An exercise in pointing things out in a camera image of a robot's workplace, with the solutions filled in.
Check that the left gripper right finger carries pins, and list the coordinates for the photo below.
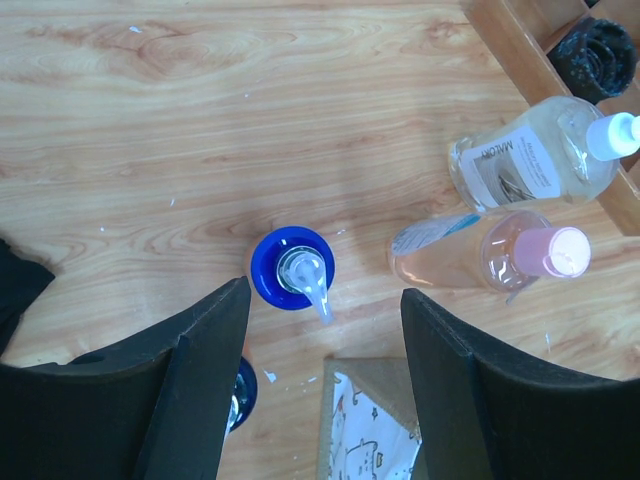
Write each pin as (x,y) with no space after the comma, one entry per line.
(488,410)

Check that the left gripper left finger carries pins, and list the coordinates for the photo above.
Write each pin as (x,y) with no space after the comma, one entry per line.
(152,406)

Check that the blue orange pump bottle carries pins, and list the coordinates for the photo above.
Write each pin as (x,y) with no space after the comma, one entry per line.
(245,392)

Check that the pink cap clear bottle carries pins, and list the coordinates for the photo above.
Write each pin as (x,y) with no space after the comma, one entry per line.
(504,252)

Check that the black garment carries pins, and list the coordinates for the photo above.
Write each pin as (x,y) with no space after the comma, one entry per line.
(22,282)

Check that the white cap clear bottle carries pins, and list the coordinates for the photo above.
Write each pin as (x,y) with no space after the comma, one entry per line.
(561,149)

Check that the canvas burlap tote bag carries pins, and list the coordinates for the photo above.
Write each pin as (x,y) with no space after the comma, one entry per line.
(369,426)

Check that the rolled black dotted tie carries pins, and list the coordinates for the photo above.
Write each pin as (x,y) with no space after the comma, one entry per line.
(596,59)

